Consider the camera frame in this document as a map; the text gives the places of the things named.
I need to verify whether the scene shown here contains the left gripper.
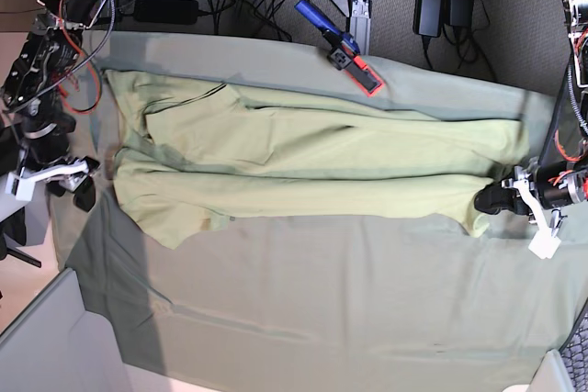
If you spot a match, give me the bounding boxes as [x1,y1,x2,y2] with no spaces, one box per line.
[474,161,587,216]

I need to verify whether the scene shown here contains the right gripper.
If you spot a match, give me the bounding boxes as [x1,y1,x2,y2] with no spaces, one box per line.
[20,111,99,211]

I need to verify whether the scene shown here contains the yellow-green T-shirt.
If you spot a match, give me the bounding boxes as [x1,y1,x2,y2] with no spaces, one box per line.
[107,70,529,249]

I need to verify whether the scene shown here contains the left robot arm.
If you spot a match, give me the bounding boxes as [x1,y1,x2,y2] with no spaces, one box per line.
[474,0,587,216]

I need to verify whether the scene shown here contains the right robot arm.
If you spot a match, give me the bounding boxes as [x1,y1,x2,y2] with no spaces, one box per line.
[1,0,116,218]

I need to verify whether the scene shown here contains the grey bin corner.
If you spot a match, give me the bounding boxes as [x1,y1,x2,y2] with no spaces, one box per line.
[1,269,132,391]

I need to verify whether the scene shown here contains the black power brick left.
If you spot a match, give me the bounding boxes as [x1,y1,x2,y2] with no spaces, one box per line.
[132,0,200,25]

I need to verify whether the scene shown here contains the sage green table cloth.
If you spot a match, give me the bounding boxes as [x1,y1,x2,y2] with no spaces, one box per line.
[48,28,588,392]

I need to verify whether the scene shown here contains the blue orange clamp centre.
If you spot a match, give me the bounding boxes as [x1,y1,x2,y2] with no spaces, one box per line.
[295,0,384,96]

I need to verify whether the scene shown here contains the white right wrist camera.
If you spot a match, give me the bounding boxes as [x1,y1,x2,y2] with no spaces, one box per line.
[7,160,90,201]

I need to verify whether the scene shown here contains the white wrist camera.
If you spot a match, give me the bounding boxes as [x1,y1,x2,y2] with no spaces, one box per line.
[7,160,90,201]
[513,178,561,259]

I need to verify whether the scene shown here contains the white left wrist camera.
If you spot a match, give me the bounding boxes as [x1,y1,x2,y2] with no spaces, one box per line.
[513,178,561,259]

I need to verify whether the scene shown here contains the aluminium frame post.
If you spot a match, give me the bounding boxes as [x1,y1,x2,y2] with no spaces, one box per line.
[347,0,373,55]

